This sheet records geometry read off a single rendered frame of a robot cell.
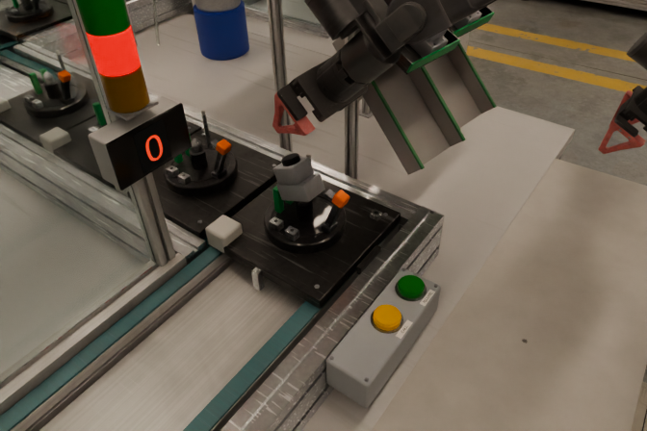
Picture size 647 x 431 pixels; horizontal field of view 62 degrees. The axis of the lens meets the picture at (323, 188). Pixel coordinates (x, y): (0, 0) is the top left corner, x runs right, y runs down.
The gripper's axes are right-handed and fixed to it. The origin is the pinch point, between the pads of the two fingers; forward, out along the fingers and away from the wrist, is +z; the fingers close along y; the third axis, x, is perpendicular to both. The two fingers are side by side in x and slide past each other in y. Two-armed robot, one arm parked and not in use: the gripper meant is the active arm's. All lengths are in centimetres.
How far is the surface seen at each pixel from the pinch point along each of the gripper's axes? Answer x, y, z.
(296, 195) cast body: 10.0, 2.5, 9.8
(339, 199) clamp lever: 14.1, 1.2, 3.1
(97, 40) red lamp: -18.8, 22.1, -4.6
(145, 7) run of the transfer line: -67, -58, 100
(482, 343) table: 46.6, -3.5, 1.1
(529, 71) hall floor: 50, -275, 113
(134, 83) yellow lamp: -13.7, 19.9, -1.5
